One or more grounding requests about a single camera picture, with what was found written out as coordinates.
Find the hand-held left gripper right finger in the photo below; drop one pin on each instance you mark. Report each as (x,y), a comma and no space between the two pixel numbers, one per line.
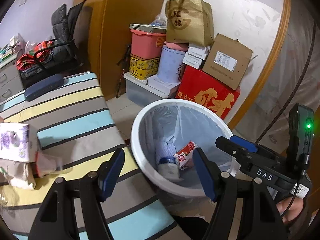
(203,175)

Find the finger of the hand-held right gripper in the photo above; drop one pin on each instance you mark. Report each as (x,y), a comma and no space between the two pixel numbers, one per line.
(227,145)
(245,143)

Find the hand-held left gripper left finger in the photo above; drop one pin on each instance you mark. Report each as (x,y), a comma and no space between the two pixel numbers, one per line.
(112,175)

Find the white round trash bin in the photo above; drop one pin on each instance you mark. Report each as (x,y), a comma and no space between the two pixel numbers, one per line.
(140,120)

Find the brown paper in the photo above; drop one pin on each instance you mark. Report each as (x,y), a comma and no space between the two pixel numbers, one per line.
(17,175)

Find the person's right hand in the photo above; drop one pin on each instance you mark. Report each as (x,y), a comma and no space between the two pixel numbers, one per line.
(290,210)

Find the red white milk carton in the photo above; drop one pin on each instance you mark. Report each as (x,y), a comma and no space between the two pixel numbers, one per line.
(185,153)

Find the white bottle blue cap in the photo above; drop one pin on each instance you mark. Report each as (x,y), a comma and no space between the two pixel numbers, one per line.
(170,170)

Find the clear plastic bin liner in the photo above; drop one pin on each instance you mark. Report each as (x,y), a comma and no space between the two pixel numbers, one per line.
(195,125)

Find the blue patterned white wrapper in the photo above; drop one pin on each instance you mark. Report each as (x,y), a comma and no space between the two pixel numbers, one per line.
(163,150)

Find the person's leg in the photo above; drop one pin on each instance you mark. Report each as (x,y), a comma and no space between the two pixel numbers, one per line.
(190,227)

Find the crumpled plastic wrapper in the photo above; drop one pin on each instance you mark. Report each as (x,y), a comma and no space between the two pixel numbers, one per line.
(48,163)

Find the red gold gift box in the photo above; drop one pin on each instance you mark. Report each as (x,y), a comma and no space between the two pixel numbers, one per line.
(200,85)

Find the striped cloth cover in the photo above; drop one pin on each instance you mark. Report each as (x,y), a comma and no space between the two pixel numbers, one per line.
(75,120)

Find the brown cardboard box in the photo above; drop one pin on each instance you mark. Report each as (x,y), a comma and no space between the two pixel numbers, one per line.
(225,62)

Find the translucent plastic sheet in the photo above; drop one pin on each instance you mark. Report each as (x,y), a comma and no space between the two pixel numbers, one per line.
(300,55)

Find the clear storage bin white lid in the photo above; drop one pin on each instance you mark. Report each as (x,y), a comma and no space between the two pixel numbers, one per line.
(140,92)

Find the small white carton box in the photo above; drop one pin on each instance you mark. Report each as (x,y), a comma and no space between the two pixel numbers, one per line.
(198,52)
(200,46)
(192,65)
(195,58)

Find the white flat box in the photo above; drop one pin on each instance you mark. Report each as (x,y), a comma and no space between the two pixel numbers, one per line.
(162,85)

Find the light blue cylinder container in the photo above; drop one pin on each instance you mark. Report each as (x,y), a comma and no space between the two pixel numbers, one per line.
(170,65)

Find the purple print tissue packet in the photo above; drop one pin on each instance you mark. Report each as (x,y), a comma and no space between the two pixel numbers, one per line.
(15,140)

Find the pink round lid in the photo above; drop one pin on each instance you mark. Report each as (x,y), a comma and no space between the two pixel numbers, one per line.
(176,46)

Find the yellow patterned box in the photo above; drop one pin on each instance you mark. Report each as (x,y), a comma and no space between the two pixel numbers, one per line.
(143,67)

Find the navy glasses case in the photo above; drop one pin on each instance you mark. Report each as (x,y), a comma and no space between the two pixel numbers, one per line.
(42,87)

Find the brown paper bag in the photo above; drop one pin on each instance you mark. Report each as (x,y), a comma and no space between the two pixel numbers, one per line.
(190,22)

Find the pink plastic box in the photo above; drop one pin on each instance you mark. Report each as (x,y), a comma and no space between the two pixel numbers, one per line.
(145,45)

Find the grey drawer desk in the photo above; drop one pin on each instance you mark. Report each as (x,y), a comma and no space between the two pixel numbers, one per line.
(10,80)

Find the clear plastic bag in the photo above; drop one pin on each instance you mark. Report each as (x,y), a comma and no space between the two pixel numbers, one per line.
(160,20)

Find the grey flat box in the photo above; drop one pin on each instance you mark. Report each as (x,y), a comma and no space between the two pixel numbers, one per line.
(147,28)

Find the red patterned bag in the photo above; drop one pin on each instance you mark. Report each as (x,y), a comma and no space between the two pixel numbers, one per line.
(27,60)
(43,45)

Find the wooden door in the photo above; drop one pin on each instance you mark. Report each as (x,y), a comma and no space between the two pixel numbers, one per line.
(120,30)

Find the white plastic bag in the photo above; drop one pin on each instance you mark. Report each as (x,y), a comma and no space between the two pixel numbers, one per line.
(28,47)

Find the black office chair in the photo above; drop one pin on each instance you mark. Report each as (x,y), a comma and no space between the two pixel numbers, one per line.
(76,22)

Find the pile of small boxes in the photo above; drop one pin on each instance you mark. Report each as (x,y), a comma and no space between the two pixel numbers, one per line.
(11,47)

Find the dark grey padded jacket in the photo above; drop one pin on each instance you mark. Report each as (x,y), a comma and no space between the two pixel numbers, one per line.
(60,17)

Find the curved wooden frame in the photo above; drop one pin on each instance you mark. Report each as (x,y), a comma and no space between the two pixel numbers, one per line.
(280,35)

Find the white wall switch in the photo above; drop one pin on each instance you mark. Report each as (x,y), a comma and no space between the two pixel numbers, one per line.
(22,1)

